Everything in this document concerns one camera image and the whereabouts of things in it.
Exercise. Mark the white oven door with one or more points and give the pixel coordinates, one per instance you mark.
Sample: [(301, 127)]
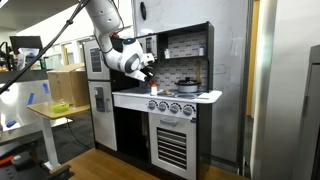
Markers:
[(172, 146)]

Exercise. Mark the black whiteboard eraser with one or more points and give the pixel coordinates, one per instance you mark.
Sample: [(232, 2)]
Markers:
[(143, 10)]

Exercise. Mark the black base equipment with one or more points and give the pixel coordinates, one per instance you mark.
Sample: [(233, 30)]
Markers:
[(30, 168)]

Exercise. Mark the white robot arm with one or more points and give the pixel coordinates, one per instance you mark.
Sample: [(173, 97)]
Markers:
[(113, 43)]

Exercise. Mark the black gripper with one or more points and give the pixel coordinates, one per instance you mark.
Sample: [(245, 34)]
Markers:
[(146, 70)]

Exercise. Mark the green plastic bowl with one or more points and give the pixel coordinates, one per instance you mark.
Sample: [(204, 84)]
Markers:
[(60, 107)]

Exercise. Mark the white bottle with orange cap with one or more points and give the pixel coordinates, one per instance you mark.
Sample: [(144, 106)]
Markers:
[(153, 89)]

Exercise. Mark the grey pot with black lid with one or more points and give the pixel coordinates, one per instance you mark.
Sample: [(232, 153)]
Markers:
[(187, 86)]

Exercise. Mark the cardboard box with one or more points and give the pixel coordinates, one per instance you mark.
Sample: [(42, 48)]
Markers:
[(68, 85)]

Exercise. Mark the wooden table with white leg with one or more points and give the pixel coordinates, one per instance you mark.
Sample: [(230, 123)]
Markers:
[(50, 116)]

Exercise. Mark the large white whiteboard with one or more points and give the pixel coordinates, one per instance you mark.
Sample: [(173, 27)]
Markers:
[(230, 83)]

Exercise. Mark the tall white fridge door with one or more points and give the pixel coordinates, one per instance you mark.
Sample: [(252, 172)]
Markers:
[(102, 115)]

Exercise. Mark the small brown toy food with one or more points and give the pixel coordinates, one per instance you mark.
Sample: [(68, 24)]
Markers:
[(166, 92)]

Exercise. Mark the grey stove knob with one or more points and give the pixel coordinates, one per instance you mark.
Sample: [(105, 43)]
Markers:
[(174, 108), (162, 106), (151, 105), (188, 110)]

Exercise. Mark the grey metal cabinet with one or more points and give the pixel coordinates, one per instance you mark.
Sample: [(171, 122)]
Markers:
[(308, 116)]

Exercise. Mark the small white shaker bottle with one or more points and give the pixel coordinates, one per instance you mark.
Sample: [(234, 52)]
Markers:
[(201, 50)]

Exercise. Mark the wooden spoon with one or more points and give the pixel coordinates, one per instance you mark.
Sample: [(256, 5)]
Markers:
[(198, 71)]

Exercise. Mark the small white fridge door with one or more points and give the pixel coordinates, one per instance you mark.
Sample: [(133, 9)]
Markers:
[(95, 63)]

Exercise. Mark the blue tape strip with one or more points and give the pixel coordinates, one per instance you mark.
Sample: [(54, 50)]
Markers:
[(11, 123), (30, 98), (4, 90), (46, 88)]

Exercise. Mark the clear plastic container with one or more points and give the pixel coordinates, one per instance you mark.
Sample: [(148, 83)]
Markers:
[(28, 52)]

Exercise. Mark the black monitor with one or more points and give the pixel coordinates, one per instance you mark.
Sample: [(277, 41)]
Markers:
[(26, 43)]

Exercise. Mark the black white toy kitchen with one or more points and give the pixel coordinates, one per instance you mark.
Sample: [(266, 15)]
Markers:
[(200, 133)]

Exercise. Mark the grey toy microwave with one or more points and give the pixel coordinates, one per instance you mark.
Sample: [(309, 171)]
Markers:
[(150, 45)]

